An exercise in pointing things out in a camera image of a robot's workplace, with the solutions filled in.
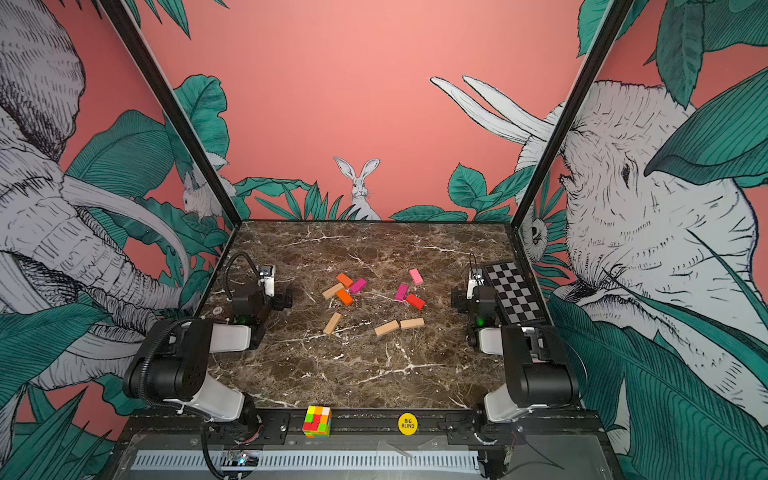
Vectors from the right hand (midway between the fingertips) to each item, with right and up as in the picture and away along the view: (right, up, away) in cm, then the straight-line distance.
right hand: (471, 281), depth 95 cm
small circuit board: (-61, -40, -25) cm, 77 cm away
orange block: (-43, 0, +9) cm, 43 cm away
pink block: (-17, +1, +9) cm, 20 cm away
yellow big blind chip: (-22, -34, -20) cm, 45 cm away
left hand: (-63, +1, 0) cm, 63 cm away
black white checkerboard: (+14, -7, 0) cm, 16 cm away
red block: (-18, -7, +4) cm, 20 cm away
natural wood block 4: (-18, -13, -2) cm, 22 cm away
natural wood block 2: (-45, -13, -2) cm, 47 cm away
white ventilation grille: (-73, -40, -25) cm, 87 cm away
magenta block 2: (-23, -4, +6) cm, 24 cm away
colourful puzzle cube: (-44, -31, -24) cm, 59 cm away
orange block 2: (-42, -6, +4) cm, 42 cm away
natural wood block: (-46, -4, +5) cm, 47 cm away
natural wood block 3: (-28, -14, -3) cm, 31 cm away
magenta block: (-38, -2, +6) cm, 38 cm away
